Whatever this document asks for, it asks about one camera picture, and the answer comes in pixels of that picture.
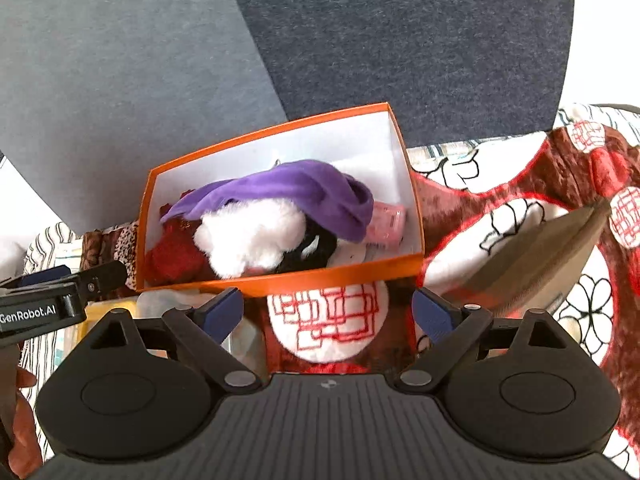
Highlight red fuzzy item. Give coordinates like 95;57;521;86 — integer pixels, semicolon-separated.
143;217;217;287

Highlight white fluffy plush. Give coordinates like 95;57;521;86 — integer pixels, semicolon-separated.
194;198;306;280

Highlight black fuzzy scrunchie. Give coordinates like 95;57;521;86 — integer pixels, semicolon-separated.
273;217;337;274

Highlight purple cloth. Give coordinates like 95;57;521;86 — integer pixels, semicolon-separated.
160;159;374;243

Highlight person's left hand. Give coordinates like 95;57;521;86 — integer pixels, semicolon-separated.
9;367;43;479

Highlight clear plastic storage container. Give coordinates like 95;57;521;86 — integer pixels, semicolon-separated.
72;288;269;380

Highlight striped cloth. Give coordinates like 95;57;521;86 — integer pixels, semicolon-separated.
19;221;87;461

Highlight brown pouch with red stripe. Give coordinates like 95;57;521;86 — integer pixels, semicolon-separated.
444;198;611;318

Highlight pink small package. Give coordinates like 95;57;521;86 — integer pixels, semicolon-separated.
363;202;407;249

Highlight red floral plush blanket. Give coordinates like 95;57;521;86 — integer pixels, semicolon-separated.
79;103;640;476

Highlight orange cardboard box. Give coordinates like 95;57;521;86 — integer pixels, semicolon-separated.
136;103;425;296

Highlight grey sofa cushion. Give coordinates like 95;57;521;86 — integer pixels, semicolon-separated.
1;0;574;232

